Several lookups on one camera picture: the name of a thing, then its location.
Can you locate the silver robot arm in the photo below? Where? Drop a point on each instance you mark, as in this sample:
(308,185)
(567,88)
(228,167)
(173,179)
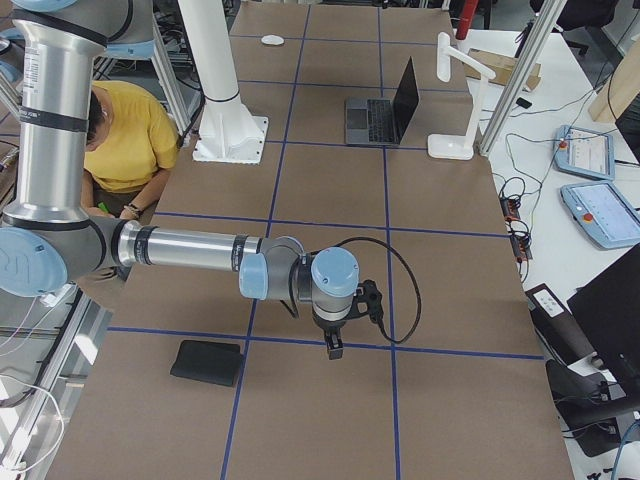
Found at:
(48,239)

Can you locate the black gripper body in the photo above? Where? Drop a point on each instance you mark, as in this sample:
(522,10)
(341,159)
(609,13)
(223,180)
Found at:
(331,328)

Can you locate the white computer mouse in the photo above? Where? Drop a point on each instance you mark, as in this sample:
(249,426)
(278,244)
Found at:
(272,40)

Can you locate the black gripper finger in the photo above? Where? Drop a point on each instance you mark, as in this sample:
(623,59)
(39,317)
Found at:
(338,345)
(330,341)

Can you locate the black mouse pad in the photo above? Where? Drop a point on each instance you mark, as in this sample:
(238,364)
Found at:
(211,362)

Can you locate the near teach pendant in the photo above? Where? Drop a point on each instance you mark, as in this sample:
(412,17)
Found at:
(603,213)

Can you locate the teach pendant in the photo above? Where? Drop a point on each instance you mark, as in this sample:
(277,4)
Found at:
(603,213)
(585,153)

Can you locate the red cylinder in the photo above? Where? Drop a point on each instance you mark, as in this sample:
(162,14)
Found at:
(465,18)

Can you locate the white desk lamp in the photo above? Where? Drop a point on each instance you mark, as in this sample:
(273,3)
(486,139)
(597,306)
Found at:
(452,143)

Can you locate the person in yellow shirt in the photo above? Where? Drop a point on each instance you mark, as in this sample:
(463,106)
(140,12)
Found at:
(131,148)

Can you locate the grey laptop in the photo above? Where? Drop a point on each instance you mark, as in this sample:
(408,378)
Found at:
(382,122)

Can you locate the far teach pendant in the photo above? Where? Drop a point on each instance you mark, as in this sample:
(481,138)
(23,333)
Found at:
(585,153)

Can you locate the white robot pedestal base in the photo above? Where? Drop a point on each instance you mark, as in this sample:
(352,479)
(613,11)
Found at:
(228,132)

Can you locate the cardboard box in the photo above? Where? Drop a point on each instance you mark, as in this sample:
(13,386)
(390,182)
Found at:
(503,67)

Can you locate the aluminium frame post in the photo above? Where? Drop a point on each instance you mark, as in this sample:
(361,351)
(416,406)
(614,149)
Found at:
(533,45)

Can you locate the black monitor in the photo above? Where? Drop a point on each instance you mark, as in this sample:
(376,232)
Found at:
(607,311)

